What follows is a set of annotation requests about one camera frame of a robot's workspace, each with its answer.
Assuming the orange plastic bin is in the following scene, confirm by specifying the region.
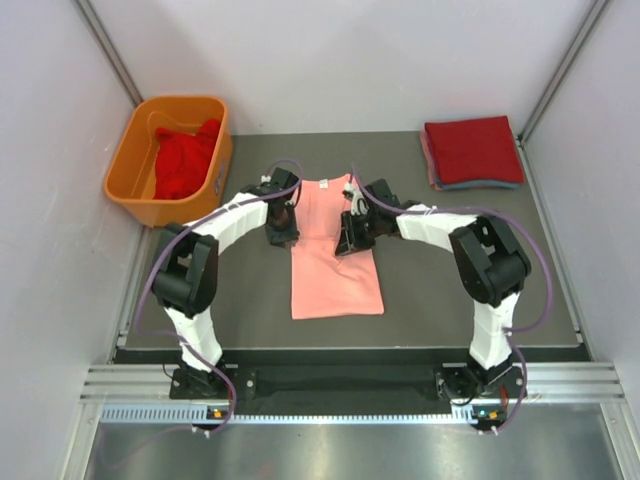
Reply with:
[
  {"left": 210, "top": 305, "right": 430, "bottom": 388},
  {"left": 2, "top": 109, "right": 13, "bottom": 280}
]
[{"left": 104, "top": 95, "right": 233, "bottom": 227}]

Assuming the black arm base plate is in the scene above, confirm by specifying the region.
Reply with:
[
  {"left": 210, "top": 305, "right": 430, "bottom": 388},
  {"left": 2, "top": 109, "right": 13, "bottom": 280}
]
[{"left": 169, "top": 348, "right": 524, "bottom": 414}]

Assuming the blue folded t shirt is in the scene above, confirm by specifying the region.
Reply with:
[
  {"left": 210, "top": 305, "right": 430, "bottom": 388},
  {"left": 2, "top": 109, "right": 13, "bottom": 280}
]
[{"left": 429, "top": 172, "right": 521, "bottom": 191}]

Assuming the red crumpled t shirt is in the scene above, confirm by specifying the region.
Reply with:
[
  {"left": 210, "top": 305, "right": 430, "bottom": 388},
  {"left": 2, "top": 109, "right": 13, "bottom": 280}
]
[{"left": 154, "top": 119, "right": 221, "bottom": 200}]

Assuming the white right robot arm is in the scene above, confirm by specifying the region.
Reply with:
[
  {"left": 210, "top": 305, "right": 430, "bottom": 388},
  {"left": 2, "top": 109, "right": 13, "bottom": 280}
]
[{"left": 335, "top": 179, "right": 531, "bottom": 396}]

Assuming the aluminium corner post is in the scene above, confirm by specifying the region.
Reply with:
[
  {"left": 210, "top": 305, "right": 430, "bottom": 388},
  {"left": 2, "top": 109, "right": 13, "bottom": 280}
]
[
  {"left": 517, "top": 0, "right": 614, "bottom": 144},
  {"left": 72, "top": 0, "right": 143, "bottom": 107}
]

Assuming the pink t shirt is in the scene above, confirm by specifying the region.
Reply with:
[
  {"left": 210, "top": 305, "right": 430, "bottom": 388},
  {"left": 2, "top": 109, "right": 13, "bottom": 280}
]
[
  {"left": 420, "top": 131, "right": 442, "bottom": 191},
  {"left": 291, "top": 174, "right": 384, "bottom": 320}
]

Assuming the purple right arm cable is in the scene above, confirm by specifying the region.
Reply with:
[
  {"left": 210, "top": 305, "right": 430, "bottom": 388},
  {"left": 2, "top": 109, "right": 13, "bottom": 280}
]
[{"left": 350, "top": 160, "right": 554, "bottom": 434}]

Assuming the pink folded t shirt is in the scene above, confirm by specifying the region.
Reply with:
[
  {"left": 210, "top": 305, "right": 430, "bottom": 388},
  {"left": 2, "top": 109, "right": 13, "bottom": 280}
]
[{"left": 420, "top": 131, "right": 442, "bottom": 191}]

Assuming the aluminium frame rail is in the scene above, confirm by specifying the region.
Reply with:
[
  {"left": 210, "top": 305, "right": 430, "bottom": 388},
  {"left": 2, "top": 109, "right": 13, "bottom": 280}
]
[{"left": 80, "top": 362, "right": 625, "bottom": 404}]

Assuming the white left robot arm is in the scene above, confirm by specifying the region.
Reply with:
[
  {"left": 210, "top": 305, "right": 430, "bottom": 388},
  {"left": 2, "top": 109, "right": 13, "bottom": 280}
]
[{"left": 150, "top": 167, "right": 301, "bottom": 399}]

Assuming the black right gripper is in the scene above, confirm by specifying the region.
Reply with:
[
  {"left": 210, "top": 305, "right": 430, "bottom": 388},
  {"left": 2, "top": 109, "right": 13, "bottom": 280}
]
[{"left": 335, "top": 210, "right": 383, "bottom": 256}]

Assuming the right aluminium corner post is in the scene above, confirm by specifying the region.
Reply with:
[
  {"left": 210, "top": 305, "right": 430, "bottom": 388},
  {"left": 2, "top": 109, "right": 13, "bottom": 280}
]
[{"left": 517, "top": 0, "right": 614, "bottom": 144}]

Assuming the left aluminium corner post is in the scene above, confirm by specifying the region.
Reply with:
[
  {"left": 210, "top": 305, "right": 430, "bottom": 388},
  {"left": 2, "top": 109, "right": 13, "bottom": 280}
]
[{"left": 72, "top": 0, "right": 143, "bottom": 107}]

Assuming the grey slotted cable duct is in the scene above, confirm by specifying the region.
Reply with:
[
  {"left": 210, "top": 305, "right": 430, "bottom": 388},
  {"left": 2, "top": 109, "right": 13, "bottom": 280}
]
[{"left": 100, "top": 403, "right": 500, "bottom": 426}]

